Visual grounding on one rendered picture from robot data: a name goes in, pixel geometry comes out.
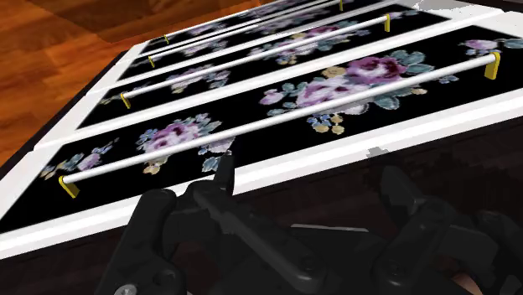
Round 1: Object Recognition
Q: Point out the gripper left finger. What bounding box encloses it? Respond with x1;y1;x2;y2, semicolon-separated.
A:
94;153;328;295

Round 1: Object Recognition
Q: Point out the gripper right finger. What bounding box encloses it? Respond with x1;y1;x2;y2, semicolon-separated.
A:
369;165;523;295

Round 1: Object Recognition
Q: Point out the floral black chest of drawers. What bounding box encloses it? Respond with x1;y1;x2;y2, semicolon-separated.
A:
0;0;523;295

